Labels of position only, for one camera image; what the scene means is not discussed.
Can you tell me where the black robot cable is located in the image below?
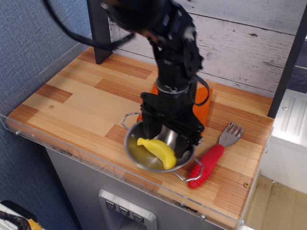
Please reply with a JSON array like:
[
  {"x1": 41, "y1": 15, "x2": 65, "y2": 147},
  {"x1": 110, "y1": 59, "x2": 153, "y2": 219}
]
[{"x1": 43, "y1": 0, "x2": 211, "y2": 106}]

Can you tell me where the yellow toy banana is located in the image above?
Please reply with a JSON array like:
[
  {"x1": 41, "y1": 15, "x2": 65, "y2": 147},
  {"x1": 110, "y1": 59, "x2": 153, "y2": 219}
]
[{"x1": 137, "y1": 138, "x2": 177, "y2": 170}]

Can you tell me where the small steel bowl with handles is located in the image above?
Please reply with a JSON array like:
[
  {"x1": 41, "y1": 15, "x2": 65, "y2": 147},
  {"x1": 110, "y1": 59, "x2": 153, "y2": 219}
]
[{"x1": 121, "y1": 112, "x2": 205, "y2": 182}]

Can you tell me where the black and yellow object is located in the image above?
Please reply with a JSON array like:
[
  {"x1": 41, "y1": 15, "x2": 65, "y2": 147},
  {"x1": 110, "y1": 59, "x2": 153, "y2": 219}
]
[{"x1": 0, "y1": 200, "x2": 43, "y2": 230}]

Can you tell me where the grey toy cabinet front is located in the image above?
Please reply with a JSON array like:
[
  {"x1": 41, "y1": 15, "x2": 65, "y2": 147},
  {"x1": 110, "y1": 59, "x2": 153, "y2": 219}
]
[{"x1": 47, "y1": 149, "x2": 220, "y2": 230}]

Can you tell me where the dark right upright post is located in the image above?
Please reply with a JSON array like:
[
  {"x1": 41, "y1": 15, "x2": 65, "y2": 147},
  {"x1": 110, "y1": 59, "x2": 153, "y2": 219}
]
[{"x1": 267, "y1": 6, "x2": 307, "y2": 118}]

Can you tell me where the white ribbed side counter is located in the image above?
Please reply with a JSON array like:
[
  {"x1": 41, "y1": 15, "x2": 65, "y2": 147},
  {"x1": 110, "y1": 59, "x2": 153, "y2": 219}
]
[{"x1": 260, "y1": 89, "x2": 307, "y2": 193}]

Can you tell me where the clear acrylic table guard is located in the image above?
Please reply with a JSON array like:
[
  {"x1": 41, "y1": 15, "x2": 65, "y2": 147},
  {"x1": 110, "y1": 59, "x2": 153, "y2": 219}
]
[{"x1": 6, "y1": 31, "x2": 277, "y2": 230}]

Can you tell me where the silver button dispenser panel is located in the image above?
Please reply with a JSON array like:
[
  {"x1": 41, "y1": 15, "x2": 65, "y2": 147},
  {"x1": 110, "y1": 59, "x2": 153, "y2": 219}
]
[{"x1": 98, "y1": 189, "x2": 158, "y2": 230}]

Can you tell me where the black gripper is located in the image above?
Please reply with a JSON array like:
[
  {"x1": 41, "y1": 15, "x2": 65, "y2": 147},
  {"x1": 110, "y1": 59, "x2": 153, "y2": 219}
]
[{"x1": 141, "y1": 91, "x2": 204, "y2": 158}]

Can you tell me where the red handled toy fork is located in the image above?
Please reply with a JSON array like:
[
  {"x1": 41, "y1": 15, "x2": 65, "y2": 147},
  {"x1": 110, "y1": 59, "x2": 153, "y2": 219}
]
[{"x1": 188, "y1": 123, "x2": 245, "y2": 189}]

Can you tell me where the orange woven cloth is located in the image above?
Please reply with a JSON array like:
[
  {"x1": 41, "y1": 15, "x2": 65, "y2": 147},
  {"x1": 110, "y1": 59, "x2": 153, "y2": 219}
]
[{"x1": 137, "y1": 82, "x2": 213, "y2": 129}]

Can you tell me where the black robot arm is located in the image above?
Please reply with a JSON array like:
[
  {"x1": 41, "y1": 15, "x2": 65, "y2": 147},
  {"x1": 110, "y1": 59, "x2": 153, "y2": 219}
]
[{"x1": 102, "y1": 0, "x2": 204, "y2": 158}]

